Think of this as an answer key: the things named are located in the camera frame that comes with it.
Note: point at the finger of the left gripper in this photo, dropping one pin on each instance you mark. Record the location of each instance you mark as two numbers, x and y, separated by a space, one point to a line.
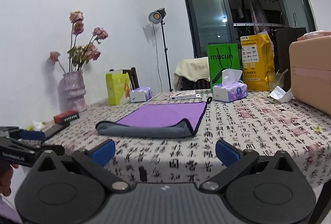
25 149
17 133

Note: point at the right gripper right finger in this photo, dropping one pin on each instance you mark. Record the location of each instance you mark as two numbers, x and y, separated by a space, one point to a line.
258 189

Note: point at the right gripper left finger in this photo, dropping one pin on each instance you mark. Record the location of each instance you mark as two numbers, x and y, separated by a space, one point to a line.
67 189

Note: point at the purple and grey towel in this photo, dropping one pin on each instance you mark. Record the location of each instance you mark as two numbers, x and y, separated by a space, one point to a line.
158 121

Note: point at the person's left hand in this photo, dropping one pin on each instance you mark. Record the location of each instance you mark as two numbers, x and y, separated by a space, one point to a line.
6 176

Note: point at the black flat device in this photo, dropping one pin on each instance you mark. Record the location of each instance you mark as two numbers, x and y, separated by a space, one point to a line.
49 133

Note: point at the red and black box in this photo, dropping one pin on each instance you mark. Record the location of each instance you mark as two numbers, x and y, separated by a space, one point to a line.
66 117

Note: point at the pink ceramic vase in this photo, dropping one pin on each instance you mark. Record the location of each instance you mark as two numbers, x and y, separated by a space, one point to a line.
75 91

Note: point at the calligraphy print tablecloth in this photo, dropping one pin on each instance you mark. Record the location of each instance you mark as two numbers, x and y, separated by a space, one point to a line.
257 122

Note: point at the yellow-green paper box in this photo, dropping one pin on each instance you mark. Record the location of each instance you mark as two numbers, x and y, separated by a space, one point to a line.
117 97

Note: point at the closed purple tissue pack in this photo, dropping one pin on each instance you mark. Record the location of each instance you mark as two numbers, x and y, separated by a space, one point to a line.
140 95

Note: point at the dried pink roses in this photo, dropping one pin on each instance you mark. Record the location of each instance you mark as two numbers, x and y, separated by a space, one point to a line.
78 55

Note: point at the crumpled white paper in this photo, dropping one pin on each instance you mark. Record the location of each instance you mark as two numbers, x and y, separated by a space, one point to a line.
280 95

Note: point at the dark wooden chair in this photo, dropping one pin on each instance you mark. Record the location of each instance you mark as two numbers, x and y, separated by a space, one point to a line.
133 77

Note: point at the open purple tissue pack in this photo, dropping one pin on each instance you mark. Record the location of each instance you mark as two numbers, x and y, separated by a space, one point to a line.
231 88

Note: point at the clear drinking glass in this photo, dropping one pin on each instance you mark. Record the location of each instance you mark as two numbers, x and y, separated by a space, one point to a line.
275 79

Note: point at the flat white product box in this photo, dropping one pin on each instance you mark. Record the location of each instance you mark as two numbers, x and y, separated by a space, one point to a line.
184 95

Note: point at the yellow printed bag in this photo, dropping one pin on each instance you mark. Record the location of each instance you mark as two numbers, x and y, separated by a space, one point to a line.
257 61

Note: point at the chair with cream cloth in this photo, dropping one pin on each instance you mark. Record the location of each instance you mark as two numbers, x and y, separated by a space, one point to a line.
191 69

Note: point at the green mucun paper bag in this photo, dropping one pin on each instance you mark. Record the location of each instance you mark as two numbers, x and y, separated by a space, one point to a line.
221 57

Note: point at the cardboard box with pink tape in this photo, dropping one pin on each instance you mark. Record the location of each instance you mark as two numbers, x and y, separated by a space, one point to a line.
310 72

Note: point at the dark framed window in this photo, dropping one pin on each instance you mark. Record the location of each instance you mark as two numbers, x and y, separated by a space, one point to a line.
225 21

